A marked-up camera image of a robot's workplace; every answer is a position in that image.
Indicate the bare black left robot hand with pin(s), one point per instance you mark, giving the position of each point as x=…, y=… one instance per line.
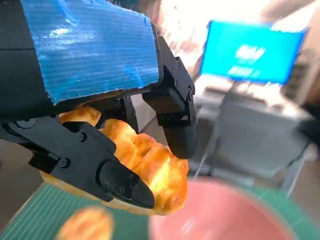
x=87, y=50

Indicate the pink bowl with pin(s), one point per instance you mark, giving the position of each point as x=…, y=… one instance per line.
x=220, y=215

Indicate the grey mesh office chair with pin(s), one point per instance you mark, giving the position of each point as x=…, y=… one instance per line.
x=262, y=137

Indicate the blue computer monitor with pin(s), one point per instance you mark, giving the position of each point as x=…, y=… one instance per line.
x=252, y=52

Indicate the green cutting mat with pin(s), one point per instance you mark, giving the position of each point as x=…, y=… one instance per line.
x=37, y=212

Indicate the long braided toy bread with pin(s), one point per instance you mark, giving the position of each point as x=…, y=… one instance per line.
x=150, y=160

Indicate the round toy bread bun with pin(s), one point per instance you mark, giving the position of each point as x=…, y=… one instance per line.
x=85, y=225

